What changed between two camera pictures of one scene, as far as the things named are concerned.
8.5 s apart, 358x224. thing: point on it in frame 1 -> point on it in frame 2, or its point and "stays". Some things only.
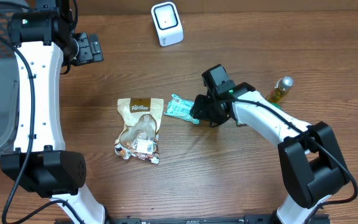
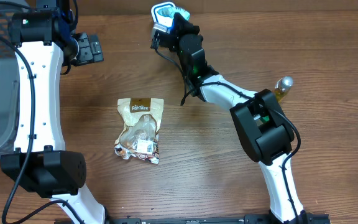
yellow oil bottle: x=281 y=89 stays
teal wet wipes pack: x=180 y=107 -> x=169 y=12
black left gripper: x=85 y=55 stays
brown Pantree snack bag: x=142 y=117 stays
